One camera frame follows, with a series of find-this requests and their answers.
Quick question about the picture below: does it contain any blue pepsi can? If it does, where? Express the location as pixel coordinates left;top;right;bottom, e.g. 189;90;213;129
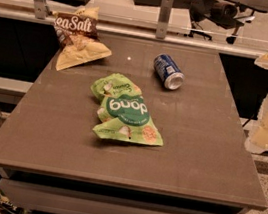
153;54;184;90

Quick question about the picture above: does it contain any black office chair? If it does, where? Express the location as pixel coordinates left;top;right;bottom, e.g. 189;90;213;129
184;0;268;51

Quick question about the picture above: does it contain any green popcorn bag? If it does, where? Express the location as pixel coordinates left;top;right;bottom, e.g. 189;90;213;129
90;73;164;146

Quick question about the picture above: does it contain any sea salt chips bag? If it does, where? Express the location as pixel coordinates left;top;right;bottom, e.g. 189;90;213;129
53;7;112;71

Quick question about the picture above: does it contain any white drawer front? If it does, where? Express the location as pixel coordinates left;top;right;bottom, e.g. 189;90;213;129
0;179;212;214

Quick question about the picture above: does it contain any black cable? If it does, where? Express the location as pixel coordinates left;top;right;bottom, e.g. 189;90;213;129
241;78;268;132

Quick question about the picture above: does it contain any middle metal glass bracket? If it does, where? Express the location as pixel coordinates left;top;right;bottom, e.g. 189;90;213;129
155;0;174;40

